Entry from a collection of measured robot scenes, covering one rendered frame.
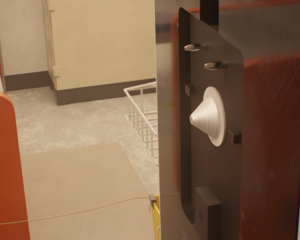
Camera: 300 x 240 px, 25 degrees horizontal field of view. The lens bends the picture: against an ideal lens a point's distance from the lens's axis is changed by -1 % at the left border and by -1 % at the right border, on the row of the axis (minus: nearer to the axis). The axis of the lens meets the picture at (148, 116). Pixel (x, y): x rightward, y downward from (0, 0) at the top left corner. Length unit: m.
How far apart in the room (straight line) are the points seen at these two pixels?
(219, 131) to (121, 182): 0.93
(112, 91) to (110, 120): 0.34
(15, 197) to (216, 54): 0.50
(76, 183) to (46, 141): 1.93
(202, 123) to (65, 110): 3.23
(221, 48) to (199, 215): 0.20
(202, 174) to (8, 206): 0.40
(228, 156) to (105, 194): 0.90
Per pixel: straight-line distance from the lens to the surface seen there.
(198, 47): 0.71
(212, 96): 0.71
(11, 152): 1.04
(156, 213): 1.09
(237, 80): 0.64
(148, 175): 3.15
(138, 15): 3.89
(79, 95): 3.99
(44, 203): 1.56
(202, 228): 0.76
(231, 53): 0.65
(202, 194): 0.75
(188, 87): 0.76
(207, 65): 0.65
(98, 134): 3.58
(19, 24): 4.17
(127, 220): 1.47
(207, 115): 0.70
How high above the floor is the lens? 1.49
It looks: 23 degrees down
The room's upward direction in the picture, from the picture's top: 2 degrees counter-clockwise
